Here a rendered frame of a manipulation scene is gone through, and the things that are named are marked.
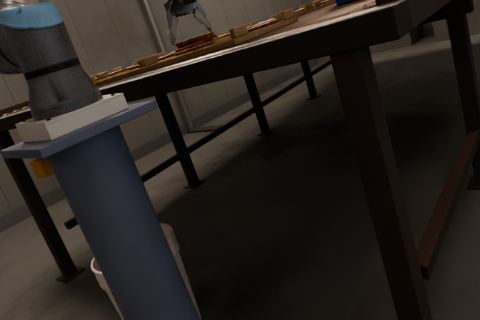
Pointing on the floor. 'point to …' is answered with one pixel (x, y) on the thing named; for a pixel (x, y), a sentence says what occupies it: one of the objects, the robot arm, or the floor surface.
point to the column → (116, 216)
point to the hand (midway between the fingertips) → (193, 38)
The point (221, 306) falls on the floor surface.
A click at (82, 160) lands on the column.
